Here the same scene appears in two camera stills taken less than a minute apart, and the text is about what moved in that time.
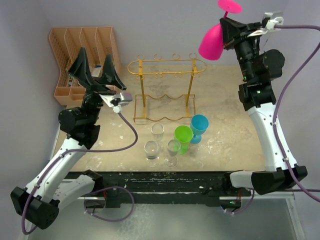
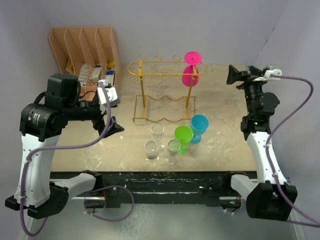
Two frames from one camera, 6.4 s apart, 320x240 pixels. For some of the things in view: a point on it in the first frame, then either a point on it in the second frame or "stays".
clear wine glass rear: (157, 129) stays
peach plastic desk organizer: (66, 43) stays
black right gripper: (234, 32) → (235, 75)
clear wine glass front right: (173, 146) stays
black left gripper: (80, 69) → (98, 123)
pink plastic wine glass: (211, 46) → (192, 58)
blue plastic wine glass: (198, 125) stays
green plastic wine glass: (184, 134) stays
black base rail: (172, 187) stays
